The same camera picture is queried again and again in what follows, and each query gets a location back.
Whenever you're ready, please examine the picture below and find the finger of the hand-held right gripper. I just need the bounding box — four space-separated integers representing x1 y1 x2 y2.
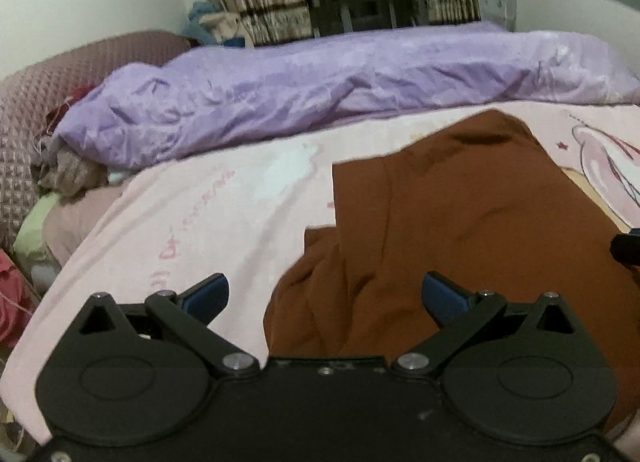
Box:
611 228 640 269

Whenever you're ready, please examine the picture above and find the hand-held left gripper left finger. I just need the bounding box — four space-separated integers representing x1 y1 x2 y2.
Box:
75 272 261 378

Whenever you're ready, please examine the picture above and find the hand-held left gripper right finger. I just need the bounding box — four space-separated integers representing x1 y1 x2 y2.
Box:
391 271 577 377

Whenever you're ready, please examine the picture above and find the brown garment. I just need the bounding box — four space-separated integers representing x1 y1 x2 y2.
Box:
262 110 640 438

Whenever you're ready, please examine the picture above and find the pink printed bedsheet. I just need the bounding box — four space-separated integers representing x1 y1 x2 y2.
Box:
0 100 640 462

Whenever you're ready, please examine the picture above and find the dusty pink pillow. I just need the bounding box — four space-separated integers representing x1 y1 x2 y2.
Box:
42 186 132 269

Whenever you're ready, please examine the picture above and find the light green pillow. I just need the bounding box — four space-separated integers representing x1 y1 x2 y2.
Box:
14 191 64 263

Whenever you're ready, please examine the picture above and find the grey-brown crumpled cloth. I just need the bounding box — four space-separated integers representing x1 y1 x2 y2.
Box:
32 146 108 199

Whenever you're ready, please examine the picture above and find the pink red cloth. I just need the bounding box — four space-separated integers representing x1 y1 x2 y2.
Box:
0 249 40 349

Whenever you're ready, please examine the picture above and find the purple duvet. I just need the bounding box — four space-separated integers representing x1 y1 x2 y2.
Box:
52 21 640 174

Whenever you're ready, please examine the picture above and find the dark red cloth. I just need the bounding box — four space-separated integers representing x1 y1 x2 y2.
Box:
45 86 99 136

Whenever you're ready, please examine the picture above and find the mauve quilted headboard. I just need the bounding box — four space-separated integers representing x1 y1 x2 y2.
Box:
0 31 193 255

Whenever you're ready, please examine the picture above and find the pile of plush toys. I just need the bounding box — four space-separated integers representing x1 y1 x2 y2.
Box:
180 1 257 49

